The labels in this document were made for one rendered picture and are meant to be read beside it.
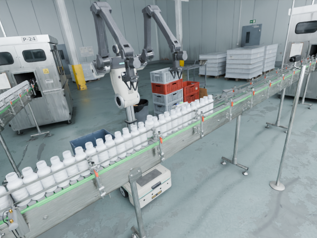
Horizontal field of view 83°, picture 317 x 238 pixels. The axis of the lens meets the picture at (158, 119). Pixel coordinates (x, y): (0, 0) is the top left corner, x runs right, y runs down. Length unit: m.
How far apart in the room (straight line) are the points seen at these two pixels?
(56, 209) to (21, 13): 12.48
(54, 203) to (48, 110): 3.84
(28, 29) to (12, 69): 8.45
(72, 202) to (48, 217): 0.12
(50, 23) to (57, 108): 9.06
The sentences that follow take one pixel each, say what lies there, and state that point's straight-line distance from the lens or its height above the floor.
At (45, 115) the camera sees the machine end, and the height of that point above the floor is 0.33.
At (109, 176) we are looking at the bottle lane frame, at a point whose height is 0.94.
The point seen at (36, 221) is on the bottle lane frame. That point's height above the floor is 0.91.
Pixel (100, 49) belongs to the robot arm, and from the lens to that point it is 1.55.
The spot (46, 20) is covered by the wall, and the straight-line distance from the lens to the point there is 13.33.
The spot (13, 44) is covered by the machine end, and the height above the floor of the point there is 1.87.
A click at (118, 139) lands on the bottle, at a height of 1.13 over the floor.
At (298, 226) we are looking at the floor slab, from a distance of 2.29.
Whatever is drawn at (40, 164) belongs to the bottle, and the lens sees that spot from 1.07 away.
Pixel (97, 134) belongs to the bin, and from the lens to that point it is 1.75.
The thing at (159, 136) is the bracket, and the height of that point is 1.08.
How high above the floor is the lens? 1.64
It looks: 23 degrees down
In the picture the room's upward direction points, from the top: 5 degrees counter-clockwise
